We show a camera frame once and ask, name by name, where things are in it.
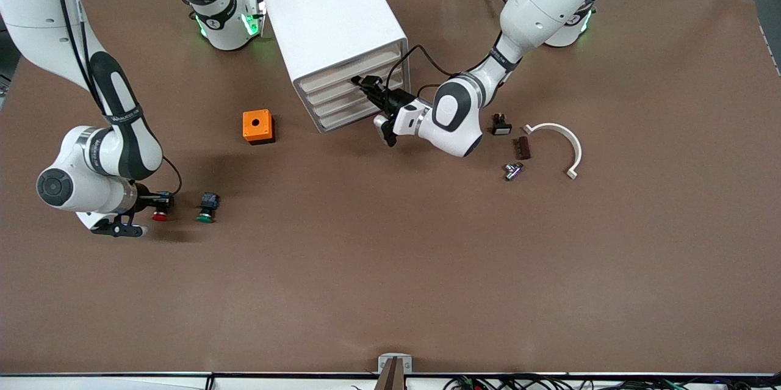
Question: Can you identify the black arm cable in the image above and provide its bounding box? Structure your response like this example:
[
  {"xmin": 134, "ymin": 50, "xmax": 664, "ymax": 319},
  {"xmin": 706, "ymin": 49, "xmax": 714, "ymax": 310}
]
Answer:
[
  {"xmin": 52, "ymin": 0, "xmax": 184, "ymax": 197},
  {"xmin": 386, "ymin": 43, "xmax": 489, "ymax": 93}
]

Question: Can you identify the white plastic drawer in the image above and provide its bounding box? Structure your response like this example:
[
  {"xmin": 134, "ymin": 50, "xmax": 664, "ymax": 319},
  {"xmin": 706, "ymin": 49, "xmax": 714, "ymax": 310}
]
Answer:
[
  {"xmin": 293, "ymin": 41, "xmax": 408, "ymax": 94},
  {"xmin": 307, "ymin": 72, "xmax": 409, "ymax": 120},
  {"xmin": 300, "ymin": 56, "xmax": 408, "ymax": 107},
  {"xmin": 314, "ymin": 88, "xmax": 409, "ymax": 133}
]

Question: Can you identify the grey metal bracket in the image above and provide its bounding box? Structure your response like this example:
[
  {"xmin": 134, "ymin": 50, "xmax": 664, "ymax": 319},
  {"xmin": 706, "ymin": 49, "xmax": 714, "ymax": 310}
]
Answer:
[{"xmin": 377, "ymin": 353, "xmax": 414, "ymax": 374}]

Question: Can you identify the green push button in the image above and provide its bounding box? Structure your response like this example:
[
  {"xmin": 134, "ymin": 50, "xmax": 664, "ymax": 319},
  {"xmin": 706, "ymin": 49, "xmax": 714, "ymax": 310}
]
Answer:
[{"xmin": 196, "ymin": 192, "xmax": 221, "ymax": 224}]

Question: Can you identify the brown post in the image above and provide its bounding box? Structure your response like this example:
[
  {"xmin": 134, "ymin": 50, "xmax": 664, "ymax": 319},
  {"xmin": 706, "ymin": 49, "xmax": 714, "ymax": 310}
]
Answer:
[{"xmin": 373, "ymin": 358, "xmax": 407, "ymax": 390}]

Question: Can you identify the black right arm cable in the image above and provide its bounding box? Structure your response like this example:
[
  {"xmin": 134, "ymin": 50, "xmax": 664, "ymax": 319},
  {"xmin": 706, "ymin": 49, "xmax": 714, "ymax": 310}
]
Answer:
[{"xmin": 52, "ymin": 0, "xmax": 184, "ymax": 197}]

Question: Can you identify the white half ring clamp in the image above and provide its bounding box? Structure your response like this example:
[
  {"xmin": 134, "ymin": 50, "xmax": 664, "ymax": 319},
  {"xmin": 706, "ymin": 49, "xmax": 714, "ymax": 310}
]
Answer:
[{"xmin": 523, "ymin": 123, "xmax": 583, "ymax": 181}]

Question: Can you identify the red push button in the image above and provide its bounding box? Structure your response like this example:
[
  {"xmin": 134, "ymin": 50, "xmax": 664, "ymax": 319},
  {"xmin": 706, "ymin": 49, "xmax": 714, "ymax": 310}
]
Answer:
[{"xmin": 151, "ymin": 192, "xmax": 175, "ymax": 223}]

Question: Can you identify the black cable bundle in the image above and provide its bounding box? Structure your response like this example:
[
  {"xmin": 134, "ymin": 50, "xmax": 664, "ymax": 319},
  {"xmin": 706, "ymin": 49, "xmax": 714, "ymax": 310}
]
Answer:
[{"xmin": 442, "ymin": 374, "xmax": 781, "ymax": 390}]

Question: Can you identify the white drawer cabinet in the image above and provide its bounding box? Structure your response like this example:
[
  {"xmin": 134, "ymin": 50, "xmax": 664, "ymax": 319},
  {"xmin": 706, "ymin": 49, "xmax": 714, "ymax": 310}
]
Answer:
[{"xmin": 256, "ymin": 0, "xmax": 411, "ymax": 134}]

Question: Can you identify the orange box with hole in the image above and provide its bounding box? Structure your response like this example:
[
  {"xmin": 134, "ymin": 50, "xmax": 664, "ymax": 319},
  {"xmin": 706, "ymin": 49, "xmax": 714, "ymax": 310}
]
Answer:
[{"xmin": 242, "ymin": 109, "xmax": 276, "ymax": 145}]

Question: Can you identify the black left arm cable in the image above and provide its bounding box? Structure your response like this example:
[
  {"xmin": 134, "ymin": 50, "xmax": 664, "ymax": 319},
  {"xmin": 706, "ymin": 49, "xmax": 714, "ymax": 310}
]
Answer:
[{"xmin": 386, "ymin": 43, "xmax": 489, "ymax": 93}]

